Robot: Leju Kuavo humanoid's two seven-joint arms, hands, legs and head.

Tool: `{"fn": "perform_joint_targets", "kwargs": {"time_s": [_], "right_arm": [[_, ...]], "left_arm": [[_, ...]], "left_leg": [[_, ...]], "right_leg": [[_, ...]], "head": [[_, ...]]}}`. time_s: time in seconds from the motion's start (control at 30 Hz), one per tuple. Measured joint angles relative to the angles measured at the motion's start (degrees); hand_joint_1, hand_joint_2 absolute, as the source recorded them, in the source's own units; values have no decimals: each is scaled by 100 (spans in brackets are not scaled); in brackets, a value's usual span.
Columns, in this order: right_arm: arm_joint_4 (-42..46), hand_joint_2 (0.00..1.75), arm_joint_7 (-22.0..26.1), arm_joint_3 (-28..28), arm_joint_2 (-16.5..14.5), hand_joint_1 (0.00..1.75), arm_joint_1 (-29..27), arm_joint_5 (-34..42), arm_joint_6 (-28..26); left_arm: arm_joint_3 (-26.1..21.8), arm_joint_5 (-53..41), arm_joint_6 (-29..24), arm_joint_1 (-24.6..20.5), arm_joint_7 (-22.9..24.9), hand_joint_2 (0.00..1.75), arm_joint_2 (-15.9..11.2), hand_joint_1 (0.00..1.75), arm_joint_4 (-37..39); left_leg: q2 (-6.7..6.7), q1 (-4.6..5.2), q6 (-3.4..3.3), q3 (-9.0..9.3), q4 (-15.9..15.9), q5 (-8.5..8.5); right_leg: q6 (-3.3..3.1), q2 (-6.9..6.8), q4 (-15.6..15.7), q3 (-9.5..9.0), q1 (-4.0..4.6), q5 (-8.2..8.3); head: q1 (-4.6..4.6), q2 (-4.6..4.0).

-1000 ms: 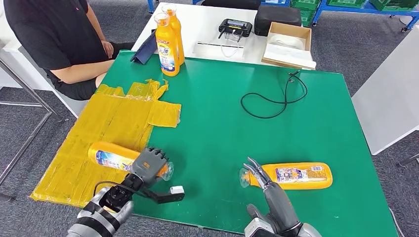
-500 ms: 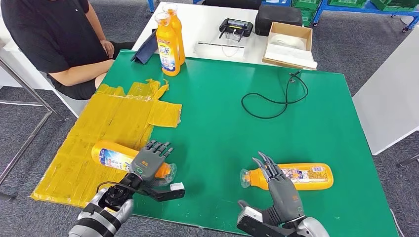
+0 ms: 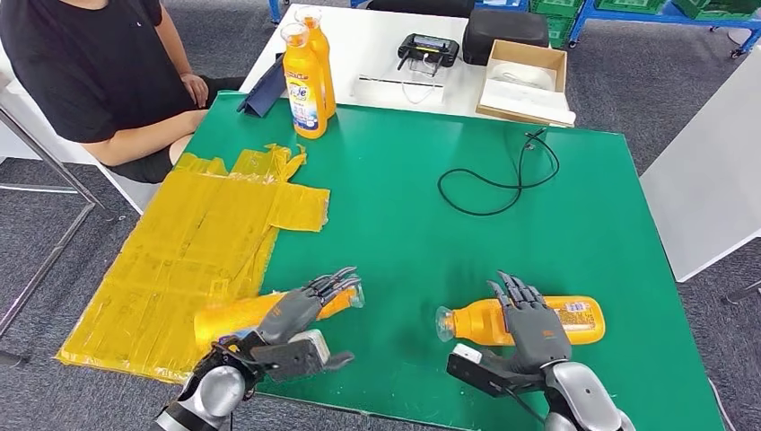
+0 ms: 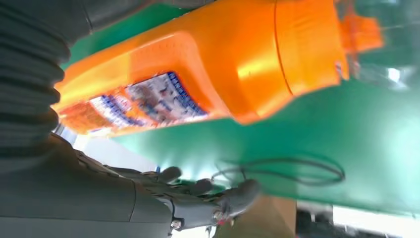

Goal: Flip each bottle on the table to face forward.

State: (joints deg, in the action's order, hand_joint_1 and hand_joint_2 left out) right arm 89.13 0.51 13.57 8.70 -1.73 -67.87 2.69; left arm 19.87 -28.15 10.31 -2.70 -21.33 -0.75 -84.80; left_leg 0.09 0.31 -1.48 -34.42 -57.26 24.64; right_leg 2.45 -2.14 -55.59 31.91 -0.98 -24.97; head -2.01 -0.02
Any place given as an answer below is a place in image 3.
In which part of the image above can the white bench with metal legs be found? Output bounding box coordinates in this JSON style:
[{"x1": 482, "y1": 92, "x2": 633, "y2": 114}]
[{"x1": 0, "y1": 53, "x2": 147, "y2": 367}]

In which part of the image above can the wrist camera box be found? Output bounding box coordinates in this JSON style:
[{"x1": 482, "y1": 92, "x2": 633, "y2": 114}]
[
  {"x1": 445, "y1": 343, "x2": 539, "y2": 400},
  {"x1": 249, "y1": 329, "x2": 332, "y2": 383}
]

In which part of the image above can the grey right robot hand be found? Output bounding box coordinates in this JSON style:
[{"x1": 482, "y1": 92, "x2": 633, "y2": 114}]
[{"x1": 487, "y1": 271, "x2": 573, "y2": 376}]

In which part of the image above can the blue metal shelf rack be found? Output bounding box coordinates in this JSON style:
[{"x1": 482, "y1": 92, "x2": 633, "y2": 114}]
[{"x1": 567, "y1": 0, "x2": 761, "y2": 59}]

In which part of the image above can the green table mat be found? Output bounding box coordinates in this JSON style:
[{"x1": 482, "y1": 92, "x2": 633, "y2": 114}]
[{"x1": 178, "y1": 89, "x2": 727, "y2": 431}]

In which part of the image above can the person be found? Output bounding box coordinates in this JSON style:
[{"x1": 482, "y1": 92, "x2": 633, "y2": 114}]
[{"x1": 0, "y1": 0, "x2": 246, "y2": 184}]

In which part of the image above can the person's left hand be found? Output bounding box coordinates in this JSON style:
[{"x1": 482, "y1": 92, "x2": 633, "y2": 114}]
[{"x1": 180, "y1": 72, "x2": 210, "y2": 110}]

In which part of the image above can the dark blue tablet case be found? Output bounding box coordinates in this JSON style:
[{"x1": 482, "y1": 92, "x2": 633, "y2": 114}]
[{"x1": 236, "y1": 52, "x2": 288, "y2": 118}]

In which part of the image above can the green plastic crate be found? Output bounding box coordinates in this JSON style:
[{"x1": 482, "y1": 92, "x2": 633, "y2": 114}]
[
  {"x1": 529, "y1": 0, "x2": 587, "y2": 19},
  {"x1": 547, "y1": 15, "x2": 575, "y2": 48},
  {"x1": 671, "y1": 0, "x2": 761, "y2": 22},
  {"x1": 595, "y1": 0, "x2": 670, "y2": 15}
]

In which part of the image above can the black carrying case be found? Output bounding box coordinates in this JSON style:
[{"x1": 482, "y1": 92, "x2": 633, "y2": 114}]
[{"x1": 462, "y1": 6, "x2": 551, "y2": 66}]

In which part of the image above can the thin white cable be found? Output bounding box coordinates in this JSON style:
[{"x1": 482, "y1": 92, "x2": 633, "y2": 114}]
[{"x1": 401, "y1": 53, "x2": 446, "y2": 105}]

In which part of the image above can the black remote controller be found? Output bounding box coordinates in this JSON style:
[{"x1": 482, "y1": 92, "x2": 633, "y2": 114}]
[{"x1": 397, "y1": 32, "x2": 461, "y2": 71}]

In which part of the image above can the open cardboard box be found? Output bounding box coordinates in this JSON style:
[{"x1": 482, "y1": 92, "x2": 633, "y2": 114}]
[{"x1": 475, "y1": 38, "x2": 577, "y2": 128}]

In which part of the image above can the white table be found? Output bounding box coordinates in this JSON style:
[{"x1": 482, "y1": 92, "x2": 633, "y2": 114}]
[
  {"x1": 639, "y1": 47, "x2": 761, "y2": 305},
  {"x1": 237, "y1": 1, "x2": 569, "y2": 128}
]

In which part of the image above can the yellow tape sheet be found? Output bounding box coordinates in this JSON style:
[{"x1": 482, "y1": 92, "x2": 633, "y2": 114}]
[{"x1": 54, "y1": 142, "x2": 332, "y2": 387}]

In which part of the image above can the white foam sheet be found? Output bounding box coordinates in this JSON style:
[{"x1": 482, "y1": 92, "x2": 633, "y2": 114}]
[{"x1": 480, "y1": 77, "x2": 577, "y2": 126}]

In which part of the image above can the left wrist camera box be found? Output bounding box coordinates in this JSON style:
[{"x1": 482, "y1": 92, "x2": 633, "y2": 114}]
[{"x1": 249, "y1": 329, "x2": 332, "y2": 383}]

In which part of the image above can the white plastic bag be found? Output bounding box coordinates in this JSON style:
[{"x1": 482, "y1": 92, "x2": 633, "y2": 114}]
[{"x1": 490, "y1": 60, "x2": 558, "y2": 91}]

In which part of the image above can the black cable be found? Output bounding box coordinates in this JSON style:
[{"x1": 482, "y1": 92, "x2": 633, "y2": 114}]
[{"x1": 436, "y1": 126, "x2": 561, "y2": 217}]

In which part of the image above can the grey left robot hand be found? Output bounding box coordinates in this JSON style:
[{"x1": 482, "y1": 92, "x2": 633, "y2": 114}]
[{"x1": 255, "y1": 266, "x2": 363, "y2": 347}]

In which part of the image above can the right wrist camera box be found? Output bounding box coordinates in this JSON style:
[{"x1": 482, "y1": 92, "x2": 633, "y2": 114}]
[{"x1": 445, "y1": 343, "x2": 539, "y2": 400}]

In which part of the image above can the orange detergent bottle clear cap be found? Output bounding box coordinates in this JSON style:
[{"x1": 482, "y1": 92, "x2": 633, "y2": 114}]
[
  {"x1": 434, "y1": 295, "x2": 607, "y2": 347},
  {"x1": 295, "y1": 5, "x2": 337, "y2": 119},
  {"x1": 280, "y1": 22, "x2": 328, "y2": 140},
  {"x1": 194, "y1": 284, "x2": 365, "y2": 349}
]

